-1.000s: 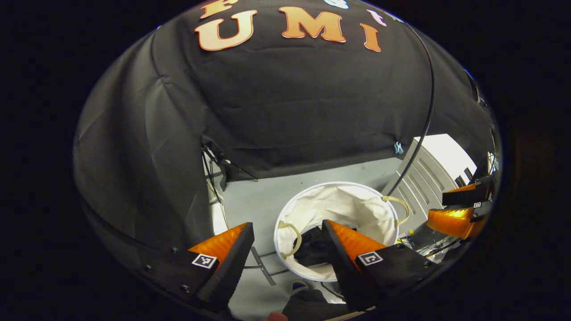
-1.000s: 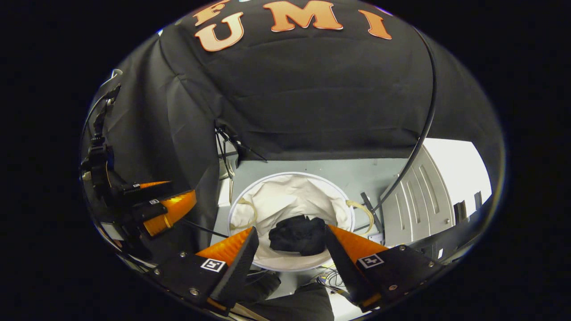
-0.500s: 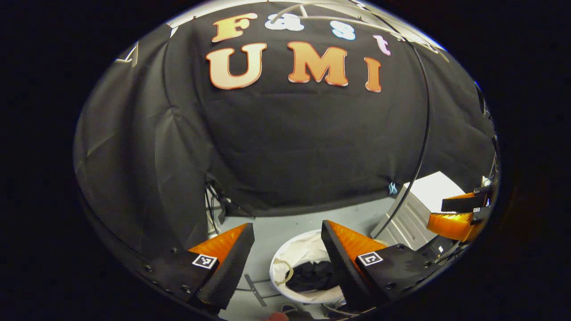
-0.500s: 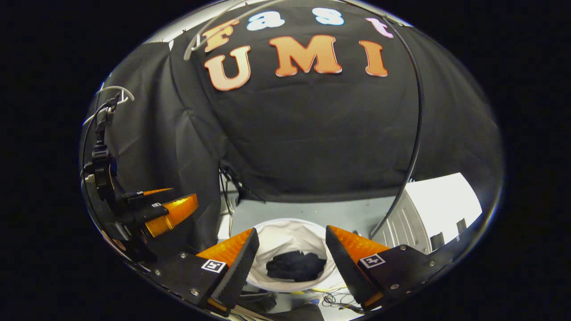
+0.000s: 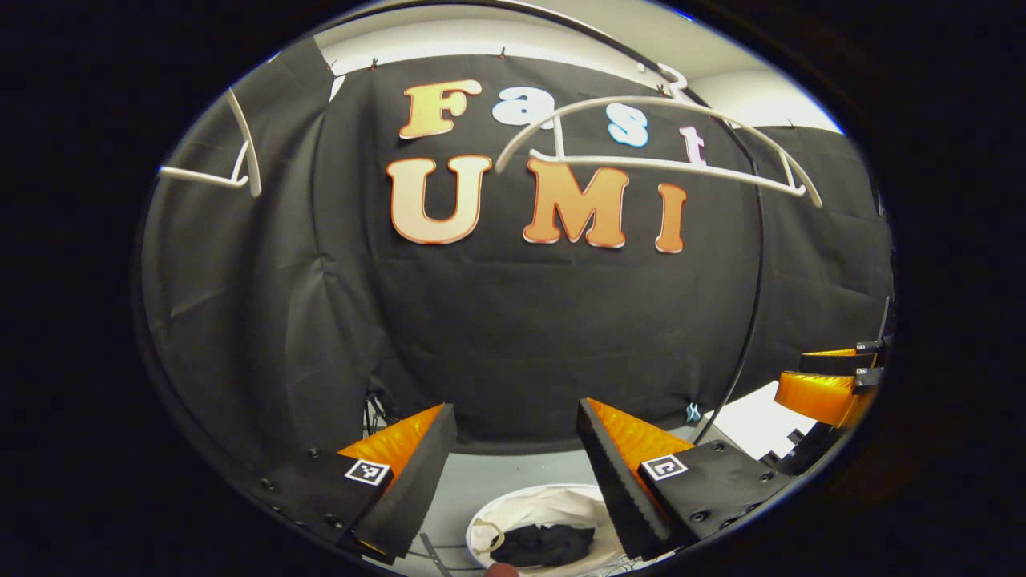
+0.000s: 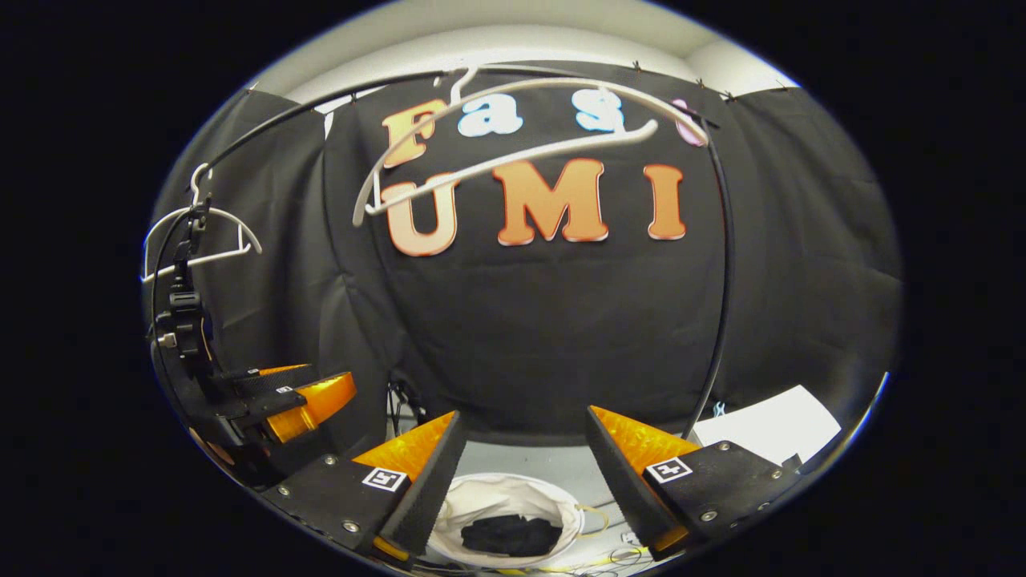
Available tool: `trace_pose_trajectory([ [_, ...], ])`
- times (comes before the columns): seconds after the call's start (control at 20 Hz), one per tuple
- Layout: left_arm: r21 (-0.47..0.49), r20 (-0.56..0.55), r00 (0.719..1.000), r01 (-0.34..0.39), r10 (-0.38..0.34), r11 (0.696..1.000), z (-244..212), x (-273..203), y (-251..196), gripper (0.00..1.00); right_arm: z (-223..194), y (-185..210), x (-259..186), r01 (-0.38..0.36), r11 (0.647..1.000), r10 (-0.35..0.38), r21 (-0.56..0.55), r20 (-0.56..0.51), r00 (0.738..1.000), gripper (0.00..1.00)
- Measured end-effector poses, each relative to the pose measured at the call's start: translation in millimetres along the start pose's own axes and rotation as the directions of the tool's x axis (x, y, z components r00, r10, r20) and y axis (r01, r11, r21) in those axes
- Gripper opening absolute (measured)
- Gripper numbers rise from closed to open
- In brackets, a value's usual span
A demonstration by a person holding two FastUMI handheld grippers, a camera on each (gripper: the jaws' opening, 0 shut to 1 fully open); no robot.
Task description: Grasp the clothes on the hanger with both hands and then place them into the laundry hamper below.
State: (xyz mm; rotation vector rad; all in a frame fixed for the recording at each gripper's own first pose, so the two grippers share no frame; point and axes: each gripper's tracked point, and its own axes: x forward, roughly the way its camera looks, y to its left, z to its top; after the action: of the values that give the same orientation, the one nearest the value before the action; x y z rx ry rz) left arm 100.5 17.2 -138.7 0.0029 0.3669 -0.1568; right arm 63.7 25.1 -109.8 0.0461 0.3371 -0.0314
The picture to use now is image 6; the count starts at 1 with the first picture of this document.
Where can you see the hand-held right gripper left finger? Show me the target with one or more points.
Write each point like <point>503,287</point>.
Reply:
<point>425,489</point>

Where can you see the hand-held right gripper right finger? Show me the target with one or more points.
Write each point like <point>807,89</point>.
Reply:
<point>621,477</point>

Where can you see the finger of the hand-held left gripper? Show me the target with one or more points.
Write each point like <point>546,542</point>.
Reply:
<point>264,381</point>
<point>313,405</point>

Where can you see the white fabric laundry hamper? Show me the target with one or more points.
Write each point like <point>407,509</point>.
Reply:
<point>497,497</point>

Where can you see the black knit jacket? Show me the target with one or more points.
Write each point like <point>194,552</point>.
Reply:
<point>513,535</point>

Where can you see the white plastic clothes hanger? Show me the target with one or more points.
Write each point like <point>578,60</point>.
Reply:
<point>481,169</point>
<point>216,257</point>

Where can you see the small pale blue clip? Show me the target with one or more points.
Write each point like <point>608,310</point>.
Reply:
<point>720,409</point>

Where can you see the white paper sheet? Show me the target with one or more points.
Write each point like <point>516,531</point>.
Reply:
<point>769,425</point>

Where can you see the black backdrop cloth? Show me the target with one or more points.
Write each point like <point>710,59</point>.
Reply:
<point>521,320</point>

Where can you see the row of black backdrop clips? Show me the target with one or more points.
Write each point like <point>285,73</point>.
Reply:
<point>728,96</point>

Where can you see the black clothes rack rail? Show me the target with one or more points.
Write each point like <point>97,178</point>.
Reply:
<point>730,264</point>

